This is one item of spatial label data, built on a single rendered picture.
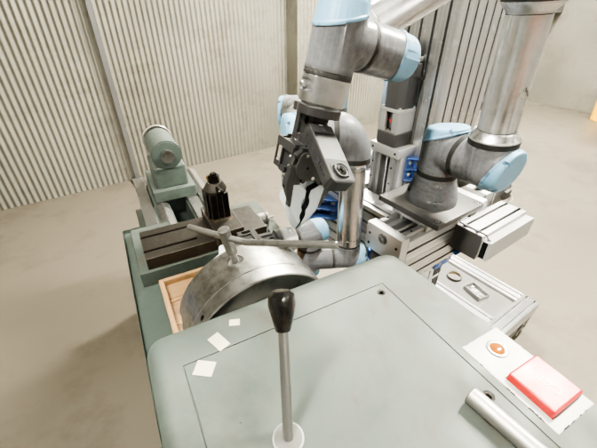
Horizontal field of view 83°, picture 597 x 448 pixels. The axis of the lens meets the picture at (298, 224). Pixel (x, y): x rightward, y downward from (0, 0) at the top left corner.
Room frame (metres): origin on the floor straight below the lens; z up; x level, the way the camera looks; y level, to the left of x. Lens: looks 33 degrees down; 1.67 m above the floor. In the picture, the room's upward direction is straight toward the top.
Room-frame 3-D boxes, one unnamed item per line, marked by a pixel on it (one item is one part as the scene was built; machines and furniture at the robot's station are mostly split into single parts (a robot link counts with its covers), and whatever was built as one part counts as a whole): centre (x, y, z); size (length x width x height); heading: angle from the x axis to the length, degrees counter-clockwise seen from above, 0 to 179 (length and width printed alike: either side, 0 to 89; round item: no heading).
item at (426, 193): (0.92, -0.41, 1.21); 0.15 x 0.15 x 0.10
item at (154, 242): (1.04, 0.35, 0.95); 0.43 x 0.18 x 0.04; 118
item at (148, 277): (1.10, 0.36, 0.89); 0.53 x 0.30 x 0.06; 118
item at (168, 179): (1.60, 0.67, 1.01); 0.30 x 0.20 x 0.29; 28
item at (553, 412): (0.25, -0.31, 1.26); 0.06 x 0.06 x 0.02; 28
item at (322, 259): (0.86, -0.05, 0.98); 0.11 x 0.08 x 0.11; 95
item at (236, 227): (1.05, 0.28, 1.00); 0.20 x 0.10 x 0.05; 28
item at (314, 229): (0.86, -0.03, 1.08); 0.11 x 0.08 x 0.09; 117
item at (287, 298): (0.27, 0.02, 1.38); 0.04 x 0.03 x 0.05; 28
